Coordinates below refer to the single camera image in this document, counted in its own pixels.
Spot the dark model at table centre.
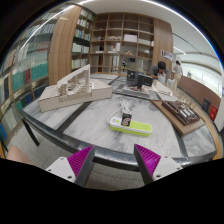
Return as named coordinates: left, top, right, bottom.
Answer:
left=123, top=70, right=153, bottom=95

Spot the red box by wall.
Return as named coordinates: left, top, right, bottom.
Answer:
left=209, top=105, right=218, bottom=121

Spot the standing person in white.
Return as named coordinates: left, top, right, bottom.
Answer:
left=174, top=61, right=183, bottom=85

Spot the wooden bookshelf wall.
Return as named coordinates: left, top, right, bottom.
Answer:
left=48, top=5, right=173, bottom=85

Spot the seated person in dark shirt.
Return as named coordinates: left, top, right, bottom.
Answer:
left=150, top=61, right=169, bottom=79

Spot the glass-front bookcase with books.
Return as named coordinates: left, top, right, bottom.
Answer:
left=0, top=9, right=61, bottom=141

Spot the black charger plug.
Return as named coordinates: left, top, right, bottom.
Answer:
left=121, top=113, right=132, bottom=126

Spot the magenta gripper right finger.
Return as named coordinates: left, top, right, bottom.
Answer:
left=134, top=144, right=182, bottom=185

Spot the person's bare knee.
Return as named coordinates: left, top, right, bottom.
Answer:
left=7, top=146, right=32, bottom=165

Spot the white model at far right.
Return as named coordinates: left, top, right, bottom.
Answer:
left=153, top=80, right=173, bottom=96

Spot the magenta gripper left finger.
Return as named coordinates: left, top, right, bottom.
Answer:
left=47, top=146, right=95, bottom=187

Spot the green white power strip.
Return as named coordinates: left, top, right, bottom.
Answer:
left=109, top=117, right=152, bottom=136

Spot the white power strip cable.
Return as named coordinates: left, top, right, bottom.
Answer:
left=106, top=97, right=132, bottom=123

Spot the white architectural model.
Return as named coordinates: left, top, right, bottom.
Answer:
left=38, top=65, right=112, bottom=112

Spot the brown architectural model on board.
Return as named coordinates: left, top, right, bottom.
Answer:
left=152, top=100, right=205, bottom=136

